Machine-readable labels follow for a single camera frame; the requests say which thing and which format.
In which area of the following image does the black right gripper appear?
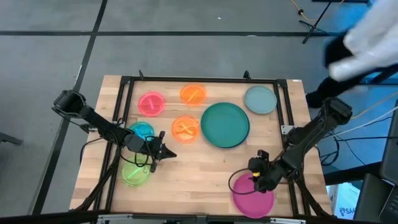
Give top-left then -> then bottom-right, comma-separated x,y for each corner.
248,150 -> 282,192

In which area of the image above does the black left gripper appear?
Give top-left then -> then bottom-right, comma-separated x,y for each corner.
133,130 -> 177,174

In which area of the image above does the orange plate with cross mark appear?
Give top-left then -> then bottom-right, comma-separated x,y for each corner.
171,114 -> 200,144

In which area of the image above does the magenta plastic plate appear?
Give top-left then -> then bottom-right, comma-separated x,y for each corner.
232,173 -> 275,219

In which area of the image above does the pink translucent plastic plate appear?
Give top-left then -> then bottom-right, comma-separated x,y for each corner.
137,90 -> 166,118

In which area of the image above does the orange plate with stripe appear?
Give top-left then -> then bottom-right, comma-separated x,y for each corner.
179,83 -> 207,108

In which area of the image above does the grey-blue plastic plate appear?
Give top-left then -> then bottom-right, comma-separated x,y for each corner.
244,85 -> 278,115

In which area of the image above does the cyan translucent plastic plate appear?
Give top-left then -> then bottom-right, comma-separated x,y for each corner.
128,121 -> 155,141

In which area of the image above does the green translucent plastic plate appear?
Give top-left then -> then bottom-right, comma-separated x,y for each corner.
121,154 -> 152,187

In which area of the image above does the large teal plastic plate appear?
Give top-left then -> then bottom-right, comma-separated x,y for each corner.
200,101 -> 251,149

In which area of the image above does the white printed box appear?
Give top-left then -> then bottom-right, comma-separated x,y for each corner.
326,182 -> 361,219

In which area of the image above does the black metal rig beam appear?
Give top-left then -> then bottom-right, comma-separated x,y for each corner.
0,210 -> 398,224

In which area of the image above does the dark monitor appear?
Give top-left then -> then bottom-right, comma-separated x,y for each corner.
379,99 -> 398,186

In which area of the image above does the black tripod stand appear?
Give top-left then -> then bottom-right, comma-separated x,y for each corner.
298,0 -> 333,44

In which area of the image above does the black floor stand foot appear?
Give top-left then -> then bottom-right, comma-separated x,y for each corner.
0,132 -> 24,146

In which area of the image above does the person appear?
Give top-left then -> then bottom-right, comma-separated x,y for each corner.
305,0 -> 398,109

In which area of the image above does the right gripper black cable loop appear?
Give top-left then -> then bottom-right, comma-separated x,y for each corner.
228,167 -> 259,196

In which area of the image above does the gripper black cable loop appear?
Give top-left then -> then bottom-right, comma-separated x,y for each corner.
228,167 -> 259,196
119,152 -> 156,168

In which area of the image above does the left gripper black cable loop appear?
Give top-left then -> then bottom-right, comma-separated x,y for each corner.
119,152 -> 156,168

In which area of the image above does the black metal table frame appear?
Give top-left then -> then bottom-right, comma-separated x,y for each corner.
74,70 -> 333,218

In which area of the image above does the white cable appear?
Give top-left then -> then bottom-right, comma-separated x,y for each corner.
323,105 -> 398,138

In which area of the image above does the black floor cable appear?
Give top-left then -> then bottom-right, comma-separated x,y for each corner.
317,116 -> 398,166

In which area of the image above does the dark metal table leg frame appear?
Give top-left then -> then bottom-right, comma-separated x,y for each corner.
360,65 -> 398,85

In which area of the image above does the yellow floor cable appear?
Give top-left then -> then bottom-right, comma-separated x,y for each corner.
289,0 -> 318,22

